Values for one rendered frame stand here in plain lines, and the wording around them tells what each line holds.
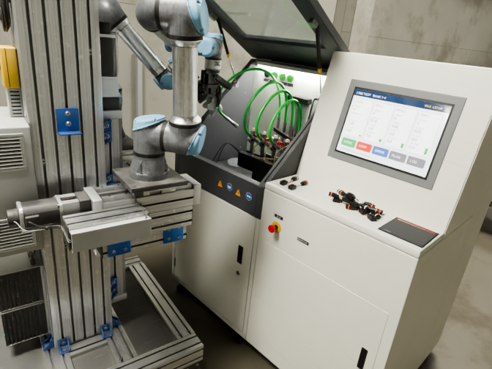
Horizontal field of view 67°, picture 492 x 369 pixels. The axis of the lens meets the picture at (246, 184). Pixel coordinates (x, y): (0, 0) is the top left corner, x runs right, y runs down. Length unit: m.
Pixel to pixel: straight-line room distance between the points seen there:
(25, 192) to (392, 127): 1.39
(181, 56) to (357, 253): 0.93
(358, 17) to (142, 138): 3.66
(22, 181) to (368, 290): 1.29
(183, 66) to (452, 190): 1.04
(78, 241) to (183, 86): 0.61
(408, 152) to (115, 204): 1.13
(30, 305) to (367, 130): 1.59
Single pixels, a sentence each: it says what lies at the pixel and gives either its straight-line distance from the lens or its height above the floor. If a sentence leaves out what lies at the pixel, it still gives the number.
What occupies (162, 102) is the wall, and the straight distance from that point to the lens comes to 3.66.
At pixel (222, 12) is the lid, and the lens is 2.16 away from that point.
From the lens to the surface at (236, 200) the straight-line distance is 1.83.
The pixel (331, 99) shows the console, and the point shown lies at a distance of 1.78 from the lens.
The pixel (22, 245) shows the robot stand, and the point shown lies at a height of 0.80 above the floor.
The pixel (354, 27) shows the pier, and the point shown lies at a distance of 4.70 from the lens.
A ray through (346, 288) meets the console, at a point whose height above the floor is 0.70.
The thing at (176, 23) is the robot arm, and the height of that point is 1.59.
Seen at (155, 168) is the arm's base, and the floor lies 1.09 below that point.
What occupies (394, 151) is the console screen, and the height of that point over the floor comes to 1.21.
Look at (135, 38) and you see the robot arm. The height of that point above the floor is 1.52.
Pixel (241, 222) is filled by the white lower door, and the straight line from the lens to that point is 1.84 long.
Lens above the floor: 1.57
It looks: 22 degrees down
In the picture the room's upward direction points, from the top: 6 degrees clockwise
